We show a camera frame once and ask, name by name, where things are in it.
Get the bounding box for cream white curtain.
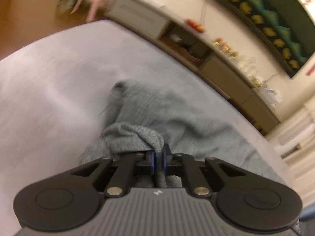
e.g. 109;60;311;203
266;96;314;207

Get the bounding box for white tissue box clutter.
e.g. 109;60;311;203
250;76;282;108

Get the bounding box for long grey TV cabinet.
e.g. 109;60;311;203
107;0;280;135

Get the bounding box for clear glass cups set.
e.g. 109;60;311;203
237;55;257;77

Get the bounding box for gold ornaments on cabinet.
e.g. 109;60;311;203
213;38;239;59

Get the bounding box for red plate of fruit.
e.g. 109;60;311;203
185;19;206;33

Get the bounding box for right red knot hanging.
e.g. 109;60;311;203
305;65;315;77

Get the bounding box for wall TV with patterned cover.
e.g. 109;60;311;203
216;0;314;78

